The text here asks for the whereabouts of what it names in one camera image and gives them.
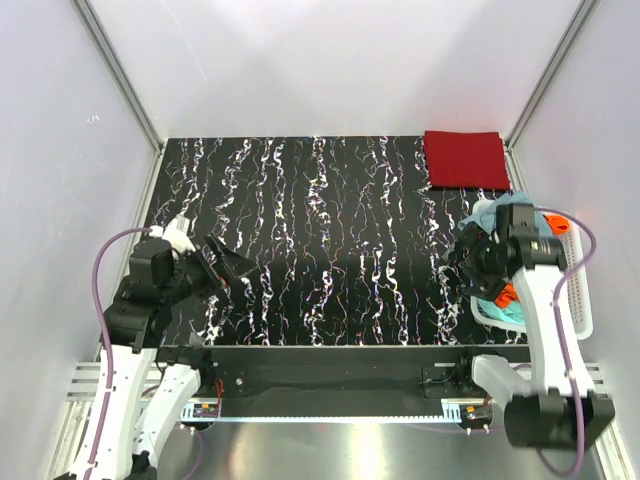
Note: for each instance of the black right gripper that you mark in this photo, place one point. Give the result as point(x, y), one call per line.
point(484, 286)

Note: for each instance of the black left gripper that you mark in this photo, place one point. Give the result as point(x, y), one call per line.
point(217, 280)

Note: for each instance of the light blue t-shirt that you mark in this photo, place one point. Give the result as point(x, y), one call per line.
point(484, 211)

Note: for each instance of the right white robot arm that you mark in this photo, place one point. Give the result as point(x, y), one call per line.
point(557, 407)

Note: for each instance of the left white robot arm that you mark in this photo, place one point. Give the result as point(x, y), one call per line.
point(128, 426)

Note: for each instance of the teal t-shirt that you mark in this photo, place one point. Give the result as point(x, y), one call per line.
point(511, 314)

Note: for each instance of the orange t-shirt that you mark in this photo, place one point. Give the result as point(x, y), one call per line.
point(558, 224)

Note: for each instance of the white plastic laundry basket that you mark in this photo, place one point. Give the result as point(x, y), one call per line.
point(576, 289)

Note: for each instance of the folded red t-shirt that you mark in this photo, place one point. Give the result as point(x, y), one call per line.
point(466, 160)

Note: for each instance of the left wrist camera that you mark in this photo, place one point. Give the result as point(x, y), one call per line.
point(176, 233)

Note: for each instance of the right aluminium corner post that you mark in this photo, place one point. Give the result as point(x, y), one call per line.
point(578, 21)

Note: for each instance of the aluminium corner post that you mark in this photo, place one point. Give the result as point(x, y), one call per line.
point(107, 52)
point(578, 21)

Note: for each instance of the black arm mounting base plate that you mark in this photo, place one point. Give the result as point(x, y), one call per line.
point(342, 382)

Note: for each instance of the aluminium frame rail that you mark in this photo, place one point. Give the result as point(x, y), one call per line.
point(86, 376)

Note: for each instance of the left aluminium corner post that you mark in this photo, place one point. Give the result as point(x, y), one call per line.
point(107, 52)

